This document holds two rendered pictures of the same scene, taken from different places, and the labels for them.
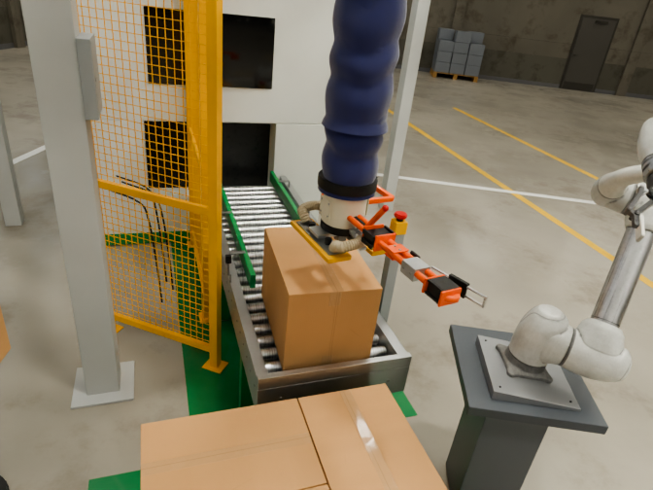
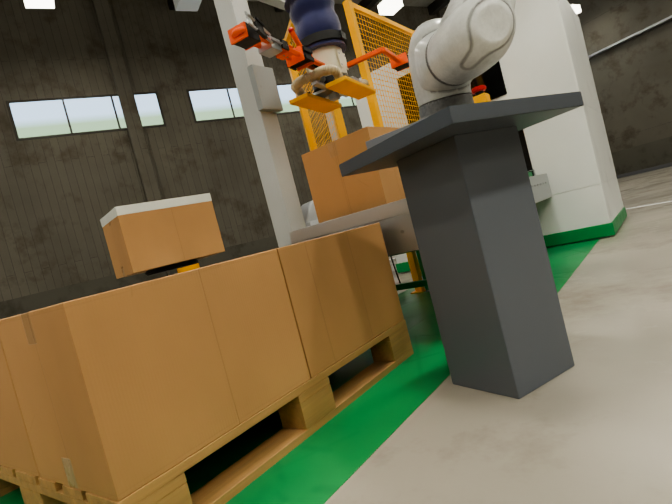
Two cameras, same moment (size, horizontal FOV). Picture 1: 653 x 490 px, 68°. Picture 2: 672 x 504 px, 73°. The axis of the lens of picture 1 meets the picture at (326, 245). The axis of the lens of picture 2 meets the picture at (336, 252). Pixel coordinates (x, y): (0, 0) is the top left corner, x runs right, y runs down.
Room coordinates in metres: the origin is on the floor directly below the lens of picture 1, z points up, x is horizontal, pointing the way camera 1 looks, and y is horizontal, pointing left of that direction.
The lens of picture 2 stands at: (0.50, -1.78, 0.54)
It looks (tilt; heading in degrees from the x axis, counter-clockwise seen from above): 2 degrees down; 59
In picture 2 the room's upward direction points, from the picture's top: 15 degrees counter-clockwise
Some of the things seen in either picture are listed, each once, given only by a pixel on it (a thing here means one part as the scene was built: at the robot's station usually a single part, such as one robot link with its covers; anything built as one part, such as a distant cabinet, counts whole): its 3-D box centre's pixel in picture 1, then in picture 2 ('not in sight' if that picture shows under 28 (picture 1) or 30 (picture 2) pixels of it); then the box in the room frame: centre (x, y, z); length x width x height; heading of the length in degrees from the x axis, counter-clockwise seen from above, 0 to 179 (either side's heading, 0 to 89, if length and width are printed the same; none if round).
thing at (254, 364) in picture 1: (223, 258); not in sight; (2.58, 0.62, 0.50); 2.31 x 0.05 x 0.19; 22
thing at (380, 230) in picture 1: (378, 237); (299, 58); (1.53, -0.18, 1.28); 0.10 x 0.08 x 0.06; 121
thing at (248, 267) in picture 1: (224, 218); not in sight; (2.93, 0.70, 0.60); 1.60 x 0.11 x 0.09; 22
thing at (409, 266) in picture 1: (415, 268); (269, 47); (1.34, -0.29, 1.27); 0.07 x 0.07 x 0.04; 31
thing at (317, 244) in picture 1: (319, 235); (316, 100); (1.69, 0.03, 1.17); 0.34 x 0.10 x 0.05; 31
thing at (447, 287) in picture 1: (441, 290); (244, 36); (1.22, -0.35, 1.28); 0.08 x 0.07 x 0.05; 31
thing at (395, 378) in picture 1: (334, 388); (355, 245); (1.61, -0.11, 0.47); 0.70 x 0.03 x 0.15; 112
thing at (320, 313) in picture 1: (314, 292); (379, 180); (1.94, 0.03, 0.75); 0.60 x 0.40 x 0.40; 19
